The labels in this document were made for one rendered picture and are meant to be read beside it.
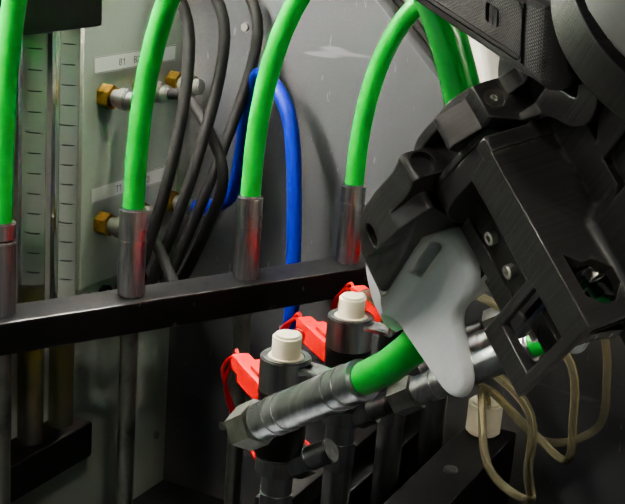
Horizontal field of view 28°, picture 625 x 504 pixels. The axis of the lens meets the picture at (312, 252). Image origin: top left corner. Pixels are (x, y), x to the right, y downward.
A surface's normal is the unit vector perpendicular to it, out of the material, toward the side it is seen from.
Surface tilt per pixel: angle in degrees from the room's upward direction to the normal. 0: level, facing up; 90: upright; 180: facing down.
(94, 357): 90
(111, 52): 90
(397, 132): 90
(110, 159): 90
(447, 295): 101
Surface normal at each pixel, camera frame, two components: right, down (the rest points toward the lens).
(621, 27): -0.75, 0.50
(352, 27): -0.47, 0.23
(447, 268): -0.88, 0.26
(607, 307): 0.22, -0.45
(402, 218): -0.62, -0.01
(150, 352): 0.88, 0.20
